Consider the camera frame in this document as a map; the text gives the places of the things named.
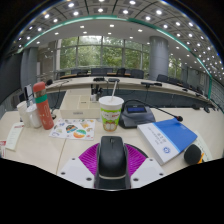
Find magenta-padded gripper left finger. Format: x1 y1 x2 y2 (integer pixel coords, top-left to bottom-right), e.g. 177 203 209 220
57 143 101 190

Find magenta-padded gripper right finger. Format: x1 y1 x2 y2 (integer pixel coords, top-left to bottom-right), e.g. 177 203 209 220
123 143 167 190

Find black computer mouse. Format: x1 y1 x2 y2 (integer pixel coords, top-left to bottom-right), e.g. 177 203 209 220
94 135 131 191

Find colourful sticker sheet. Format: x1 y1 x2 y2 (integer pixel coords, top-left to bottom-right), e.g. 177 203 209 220
48 118 97 141

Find blue and white book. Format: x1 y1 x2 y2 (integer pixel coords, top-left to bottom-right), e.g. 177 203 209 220
136 117 199 167

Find green printed paper cup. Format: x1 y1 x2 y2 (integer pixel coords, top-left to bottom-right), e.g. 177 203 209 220
98 79 125 133

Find white cardboard box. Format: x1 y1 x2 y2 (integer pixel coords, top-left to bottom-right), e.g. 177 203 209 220
59 94 103 120

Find black handheld microphone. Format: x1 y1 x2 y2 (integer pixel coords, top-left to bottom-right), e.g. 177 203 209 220
183 143 205 166

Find white paper sheet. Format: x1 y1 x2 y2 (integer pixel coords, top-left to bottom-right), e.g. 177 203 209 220
193 129 214 163

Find red bottle with green band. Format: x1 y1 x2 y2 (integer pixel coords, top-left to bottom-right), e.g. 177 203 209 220
32 81 55 131

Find white plastic cup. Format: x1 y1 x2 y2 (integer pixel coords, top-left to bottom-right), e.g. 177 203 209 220
16 99 32 128

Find dark office chairs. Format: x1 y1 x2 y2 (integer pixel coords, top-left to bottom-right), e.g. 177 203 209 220
56 67 208 96

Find ceiling lights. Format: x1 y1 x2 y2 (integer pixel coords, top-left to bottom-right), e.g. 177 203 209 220
13 0 224 84

